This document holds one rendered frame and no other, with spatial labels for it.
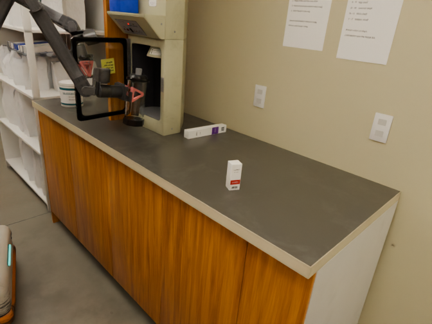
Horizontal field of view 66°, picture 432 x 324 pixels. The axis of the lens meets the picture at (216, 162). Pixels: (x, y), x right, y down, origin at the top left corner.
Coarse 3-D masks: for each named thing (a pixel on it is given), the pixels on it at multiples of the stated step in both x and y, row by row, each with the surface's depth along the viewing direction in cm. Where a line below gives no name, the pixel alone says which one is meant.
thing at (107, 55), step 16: (80, 48) 156; (96, 48) 163; (112, 48) 169; (80, 64) 159; (96, 64) 165; (112, 64) 172; (112, 80) 175; (80, 96) 164; (96, 96) 171; (96, 112) 173
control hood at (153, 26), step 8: (112, 16) 162; (120, 16) 157; (128, 16) 152; (136, 16) 147; (144, 16) 143; (152, 16) 146; (160, 16) 149; (144, 24) 150; (152, 24) 147; (160, 24) 150; (152, 32) 151; (160, 32) 151
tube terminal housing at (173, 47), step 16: (144, 0) 159; (160, 0) 151; (176, 0) 152; (176, 16) 155; (176, 32) 157; (160, 48) 158; (176, 48) 160; (176, 64) 164; (176, 80) 167; (176, 96) 170; (160, 112) 170; (176, 112) 174; (160, 128) 173; (176, 128) 177
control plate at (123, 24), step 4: (116, 20) 163; (120, 20) 161; (124, 20) 158; (120, 24) 165; (124, 24) 162; (128, 24) 160; (132, 24) 157; (136, 24) 154; (128, 28) 164; (132, 28) 161; (136, 28) 158; (140, 28) 155; (128, 32) 168; (132, 32) 165; (136, 32) 162; (140, 32) 159; (144, 32) 156
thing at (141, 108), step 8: (128, 80) 156; (144, 80) 155; (136, 88) 155; (144, 88) 157; (144, 96) 159; (128, 104) 158; (136, 104) 158; (144, 104) 161; (128, 112) 159; (136, 112) 159; (136, 120) 161
